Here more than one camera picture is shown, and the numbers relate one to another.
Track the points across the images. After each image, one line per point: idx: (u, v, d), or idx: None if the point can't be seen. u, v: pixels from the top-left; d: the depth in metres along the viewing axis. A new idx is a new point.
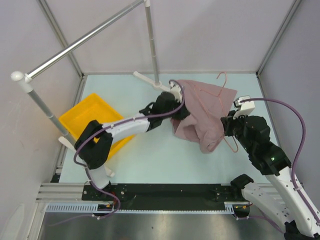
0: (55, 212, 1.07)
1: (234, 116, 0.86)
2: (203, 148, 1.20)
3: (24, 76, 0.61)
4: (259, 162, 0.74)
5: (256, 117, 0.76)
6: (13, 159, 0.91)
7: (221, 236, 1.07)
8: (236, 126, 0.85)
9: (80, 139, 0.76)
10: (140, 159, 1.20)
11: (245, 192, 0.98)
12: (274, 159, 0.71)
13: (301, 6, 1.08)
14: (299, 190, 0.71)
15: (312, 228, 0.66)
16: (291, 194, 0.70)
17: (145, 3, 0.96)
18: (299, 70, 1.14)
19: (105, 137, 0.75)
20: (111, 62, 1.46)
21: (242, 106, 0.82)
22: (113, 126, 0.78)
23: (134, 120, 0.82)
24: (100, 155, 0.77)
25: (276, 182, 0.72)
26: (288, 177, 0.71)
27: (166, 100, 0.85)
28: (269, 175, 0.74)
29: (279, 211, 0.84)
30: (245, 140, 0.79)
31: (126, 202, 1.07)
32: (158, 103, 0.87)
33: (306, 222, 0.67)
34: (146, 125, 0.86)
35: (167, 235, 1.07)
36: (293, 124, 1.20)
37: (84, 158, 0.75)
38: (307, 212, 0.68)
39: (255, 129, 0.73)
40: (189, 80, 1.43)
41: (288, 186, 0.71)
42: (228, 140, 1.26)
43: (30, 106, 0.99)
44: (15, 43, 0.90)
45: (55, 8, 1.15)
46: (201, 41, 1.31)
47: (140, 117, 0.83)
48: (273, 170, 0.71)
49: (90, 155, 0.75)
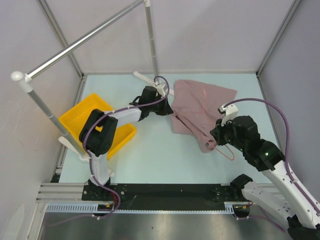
0: (56, 212, 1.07)
1: (222, 123, 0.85)
2: (202, 147, 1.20)
3: (24, 76, 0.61)
4: (254, 158, 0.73)
5: (243, 117, 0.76)
6: (13, 159, 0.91)
7: (221, 236, 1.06)
8: (227, 132, 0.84)
9: (85, 129, 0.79)
10: (138, 159, 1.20)
11: (245, 191, 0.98)
12: (268, 154, 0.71)
13: (301, 6, 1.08)
14: (295, 182, 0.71)
15: (313, 219, 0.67)
16: (289, 187, 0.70)
17: (145, 3, 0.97)
18: (299, 70, 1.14)
19: (110, 120, 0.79)
20: (111, 62, 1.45)
21: (226, 112, 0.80)
22: (114, 112, 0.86)
23: (128, 109, 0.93)
24: (108, 140, 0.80)
25: (273, 176, 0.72)
26: (283, 171, 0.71)
27: (150, 92, 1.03)
28: (265, 172, 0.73)
29: (280, 207, 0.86)
30: (237, 142, 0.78)
31: (126, 202, 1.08)
32: (144, 95, 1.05)
33: (307, 213, 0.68)
34: (138, 114, 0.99)
35: (167, 235, 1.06)
36: (293, 124, 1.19)
37: (93, 144, 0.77)
38: (307, 204, 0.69)
39: (242, 126, 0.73)
40: (189, 81, 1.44)
41: (285, 179, 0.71)
42: (223, 150, 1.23)
43: (30, 105, 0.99)
44: (15, 44, 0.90)
45: (55, 8, 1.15)
46: (200, 40, 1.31)
47: (132, 107, 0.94)
48: (268, 165, 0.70)
49: (99, 139, 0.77)
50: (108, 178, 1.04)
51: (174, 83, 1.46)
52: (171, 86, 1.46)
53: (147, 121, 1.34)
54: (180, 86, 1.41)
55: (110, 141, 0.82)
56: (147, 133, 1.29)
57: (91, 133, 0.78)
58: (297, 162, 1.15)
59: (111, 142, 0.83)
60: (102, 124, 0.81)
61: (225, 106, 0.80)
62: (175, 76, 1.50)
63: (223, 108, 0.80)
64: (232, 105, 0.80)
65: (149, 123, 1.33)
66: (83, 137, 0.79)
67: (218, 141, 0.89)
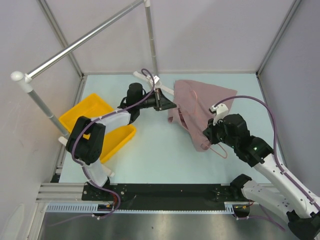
0: (55, 212, 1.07)
1: (214, 122, 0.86)
2: (196, 146, 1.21)
3: (24, 76, 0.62)
4: (244, 153, 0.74)
5: (232, 114, 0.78)
6: (13, 159, 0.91)
7: (221, 236, 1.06)
8: (218, 131, 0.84)
9: (72, 137, 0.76)
10: (138, 159, 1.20)
11: (245, 191, 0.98)
12: (257, 149, 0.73)
13: (301, 6, 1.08)
14: (285, 173, 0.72)
15: (307, 208, 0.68)
16: (280, 179, 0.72)
17: (145, 3, 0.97)
18: (299, 70, 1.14)
19: (97, 127, 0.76)
20: (111, 62, 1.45)
21: (217, 111, 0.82)
22: (101, 118, 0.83)
23: (117, 113, 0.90)
24: (97, 147, 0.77)
25: (264, 170, 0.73)
26: (273, 163, 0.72)
27: (134, 90, 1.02)
28: (256, 166, 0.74)
29: (279, 203, 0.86)
30: (228, 139, 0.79)
31: (126, 202, 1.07)
32: (130, 93, 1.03)
33: (300, 202, 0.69)
34: (127, 117, 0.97)
35: (167, 235, 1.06)
36: (293, 124, 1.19)
37: (82, 154, 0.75)
38: (300, 193, 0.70)
39: (232, 123, 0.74)
40: (189, 81, 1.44)
41: (275, 171, 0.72)
42: (215, 148, 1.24)
43: (29, 105, 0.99)
44: (15, 44, 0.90)
45: (55, 8, 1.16)
46: (200, 40, 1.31)
47: (121, 110, 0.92)
48: (257, 158, 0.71)
49: (87, 148, 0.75)
50: (107, 177, 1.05)
51: (174, 83, 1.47)
52: (170, 86, 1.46)
53: (147, 121, 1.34)
54: (180, 86, 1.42)
55: (99, 149, 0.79)
56: (147, 132, 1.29)
57: (79, 142, 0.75)
58: (297, 162, 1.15)
59: (100, 150, 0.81)
60: (89, 131, 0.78)
61: (215, 106, 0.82)
62: (175, 76, 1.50)
63: (214, 108, 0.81)
64: (222, 104, 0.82)
65: (148, 123, 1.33)
66: (71, 146, 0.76)
67: (211, 139, 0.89)
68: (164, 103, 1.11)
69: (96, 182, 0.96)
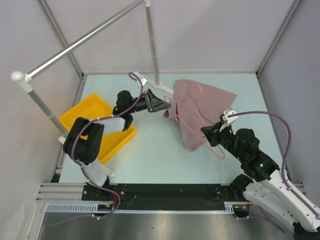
0: (55, 212, 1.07)
1: (221, 128, 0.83)
2: (186, 143, 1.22)
3: (24, 76, 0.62)
4: (251, 170, 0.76)
5: (244, 130, 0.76)
6: (14, 159, 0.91)
7: (221, 236, 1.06)
8: (224, 138, 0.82)
9: (70, 137, 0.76)
10: (138, 159, 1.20)
11: (247, 194, 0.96)
12: (263, 166, 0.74)
13: (302, 6, 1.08)
14: (291, 189, 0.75)
15: (314, 223, 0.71)
16: (286, 195, 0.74)
17: (145, 3, 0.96)
18: (299, 71, 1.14)
19: (96, 127, 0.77)
20: (111, 62, 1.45)
21: (228, 121, 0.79)
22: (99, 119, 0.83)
23: (113, 117, 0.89)
24: (95, 147, 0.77)
25: (270, 185, 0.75)
26: (279, 179, 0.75)
27: (122, 99, 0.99)
28: (263, 181, 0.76)
29: (285, 212, 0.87)
30: (236, 152, 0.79)
31: (126, 202, 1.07)
32: (119, 103, 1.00)
33: (307, 218, 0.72)
34: (122, 123, 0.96)
35: (167, 235, 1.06)
36: (293, 124, 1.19)
37: (80, 153, 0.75)
38: (306, 209, 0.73)
39: (246, 143, 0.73)
40: (189, 81, 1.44)
41: (281, 187, 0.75)
42: (213, 148, 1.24)
43: (29, 105, 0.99)
44: (15, 44, 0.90)
45: (56, 9, 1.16)
46: (200, 40, 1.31)
47: (116, 115, 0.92)
48: (264, 175, 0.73)
49: (86, 148, 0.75)
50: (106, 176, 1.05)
51: (174, 83, 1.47)
52: (170, 86, 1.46)
53: (147, 121, 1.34)
54: (180, 86, 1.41)
55: (97, 148, 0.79)
56: (147, 133, 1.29)
57: (78, 141, 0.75)
58: (297, 162, 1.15)
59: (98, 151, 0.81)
60: (88, 132, 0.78)
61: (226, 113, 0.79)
62: (175, 76, 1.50)
63: (226, 118, 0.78)
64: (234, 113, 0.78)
65: (149, 123, 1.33)
66: (69, 146, 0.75)
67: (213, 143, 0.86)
68: (156, 104, 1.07)
69: (95, 182, 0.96)
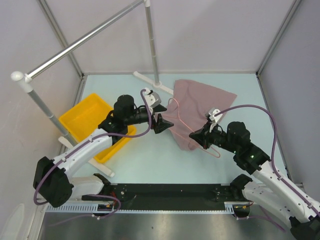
0: (56, 212, 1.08)
1: (210, 129, 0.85)
2: (182, 144, 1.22)
3: (24, 75, 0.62)
4: (243, 162, 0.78)
5: (237, 123, 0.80)
6: (14, 158, 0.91)
7: (221, 236, 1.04)
8: (216, 137, 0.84)
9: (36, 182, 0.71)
10: (138, 158, 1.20)
11: (246, 192, 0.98)
12: (254, 157, 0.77)
13: (301, 6, 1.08)
14: (282, 179, 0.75)
15: (305, 212, 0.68)
16: (277, 184, 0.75)
17: (145, 3, 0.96)
18: (299, 70, 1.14)
19: (58, 174, 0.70)
20: (111, 63, 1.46)
21: (215, 120, 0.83)
22: (65, 158, 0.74)
23: (91, 141, 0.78)
24: (62, 192, 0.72)
25: (261, 176, 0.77)
26: (269, 170, 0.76)
27: (123, 107, 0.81)
28: (255, 173, 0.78)
29: (282, 207, 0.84)
30: (230, 146, 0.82)
31: (126, 202, 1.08)
32: (117, 109, 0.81)
33: (298, 207, 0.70)
34: (109, 142, 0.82)
35: (167, 235, 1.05)
36: (293, 125, 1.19)
37: (48, 198, 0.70)
38: (297, 198, 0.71)
39: (237, 134, 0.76)
40: (189, 81, 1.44)
41: (272, 177, 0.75)
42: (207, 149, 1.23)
43: (29, 105, 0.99)
44: (15, 44, 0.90)
45: (55, 9, 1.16)
46: (199, 40, 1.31)
47: (97, 136, 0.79)
48: (255, 166, 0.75)
49: (50, 195, 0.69)
50: (101, 183, 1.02)
51: (174, 83, 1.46)
52: (170, 86, 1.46)
53: None
54: (180, 86, 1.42)
55: (66, 192, 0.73)
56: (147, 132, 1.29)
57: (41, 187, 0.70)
58: (297, 162, 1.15)
59: (70, 190, 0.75)
60: None
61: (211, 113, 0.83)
62: (175, 76, 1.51)
63: (213, 117, 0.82)
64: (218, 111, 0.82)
65: None
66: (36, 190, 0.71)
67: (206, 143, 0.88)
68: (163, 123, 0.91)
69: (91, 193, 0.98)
